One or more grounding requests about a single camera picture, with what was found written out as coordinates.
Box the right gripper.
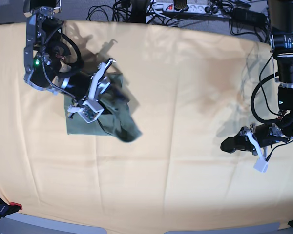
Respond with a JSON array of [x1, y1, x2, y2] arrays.
[[61, 58, 130, 118]]

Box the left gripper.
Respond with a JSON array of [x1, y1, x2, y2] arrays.
[[220, 123, 287, 155]]

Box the green T-shirt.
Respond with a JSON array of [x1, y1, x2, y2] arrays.
[[66, 74, 142, 143]]

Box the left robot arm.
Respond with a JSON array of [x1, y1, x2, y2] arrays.
[[220, 0, 293, 156]]

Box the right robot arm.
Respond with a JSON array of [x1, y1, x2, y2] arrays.
[[23, 0, 129, 123]]

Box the yellow table cloth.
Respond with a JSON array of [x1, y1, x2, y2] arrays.
[[0, 20, 293, 234]]

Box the white power strip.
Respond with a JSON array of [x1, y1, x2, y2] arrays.
[[147, 0, 232, 22]]

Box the black power adapter brick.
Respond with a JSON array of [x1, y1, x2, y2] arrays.
[[231, 8, 267, 27]]

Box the blue red clamp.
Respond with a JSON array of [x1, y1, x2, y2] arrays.
[[0, 198, 22, 220]]

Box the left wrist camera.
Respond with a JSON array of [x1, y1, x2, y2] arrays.
[[253, 158, 268, 173]]

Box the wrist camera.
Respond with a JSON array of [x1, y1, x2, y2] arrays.
[[79, 104, 104, 123], [253, 158, 268, 173]]

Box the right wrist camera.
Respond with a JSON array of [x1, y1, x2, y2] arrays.
[[79, 104, 104, 123]]

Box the black table leg post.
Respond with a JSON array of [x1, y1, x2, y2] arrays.
[[129, 0, 148, 24]]

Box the tangled black cables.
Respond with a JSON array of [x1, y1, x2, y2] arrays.
[[85, 0, 276, 43]]

